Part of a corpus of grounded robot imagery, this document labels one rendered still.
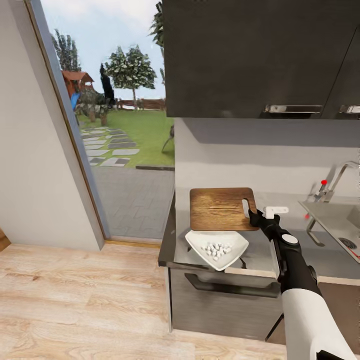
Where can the dishwasher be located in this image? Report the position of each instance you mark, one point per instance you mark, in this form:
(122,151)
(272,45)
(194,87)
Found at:
(227,304)

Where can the fixed window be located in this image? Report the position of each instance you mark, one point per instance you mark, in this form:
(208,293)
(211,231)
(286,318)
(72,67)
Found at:
(106,63)

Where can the cutting board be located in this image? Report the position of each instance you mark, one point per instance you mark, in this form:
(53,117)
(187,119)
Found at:
(221,209)

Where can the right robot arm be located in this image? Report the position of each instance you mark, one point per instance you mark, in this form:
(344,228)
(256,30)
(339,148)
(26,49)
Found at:
(311,332)

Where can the drop in sink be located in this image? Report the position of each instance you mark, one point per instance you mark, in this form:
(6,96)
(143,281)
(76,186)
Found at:
(341,220)

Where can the bowl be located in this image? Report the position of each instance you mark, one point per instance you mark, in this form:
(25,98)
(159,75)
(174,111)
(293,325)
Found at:
(236,241)

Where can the cabinet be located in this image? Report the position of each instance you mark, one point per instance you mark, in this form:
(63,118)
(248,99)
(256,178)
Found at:
(262,59)

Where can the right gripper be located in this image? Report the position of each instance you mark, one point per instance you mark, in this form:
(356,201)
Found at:
(257,220)

